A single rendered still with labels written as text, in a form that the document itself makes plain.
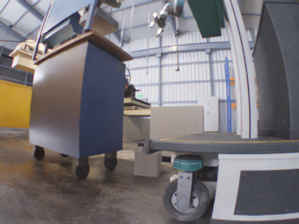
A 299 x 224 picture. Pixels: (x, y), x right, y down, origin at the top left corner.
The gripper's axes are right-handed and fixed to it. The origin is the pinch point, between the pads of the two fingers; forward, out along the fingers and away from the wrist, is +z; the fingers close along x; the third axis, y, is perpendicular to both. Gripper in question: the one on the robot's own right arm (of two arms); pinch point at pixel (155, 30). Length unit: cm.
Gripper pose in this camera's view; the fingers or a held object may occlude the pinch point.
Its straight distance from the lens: 133.8
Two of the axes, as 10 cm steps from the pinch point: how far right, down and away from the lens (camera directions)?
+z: -4.4, 9.0, -0.5
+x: 3.4, 2.2, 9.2
